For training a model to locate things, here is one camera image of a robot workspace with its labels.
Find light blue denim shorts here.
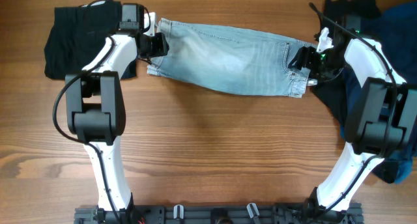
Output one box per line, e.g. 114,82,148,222
147,18,310,98

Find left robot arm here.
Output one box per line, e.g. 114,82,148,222
57,3,169,223

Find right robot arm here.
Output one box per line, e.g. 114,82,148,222
289,22,416,223

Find black garment under pile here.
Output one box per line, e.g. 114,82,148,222
312,0,410,184

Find folded black shorts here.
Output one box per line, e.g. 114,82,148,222
44,0,122,80

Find dark blue garment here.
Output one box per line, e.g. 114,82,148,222
361,1,416,184

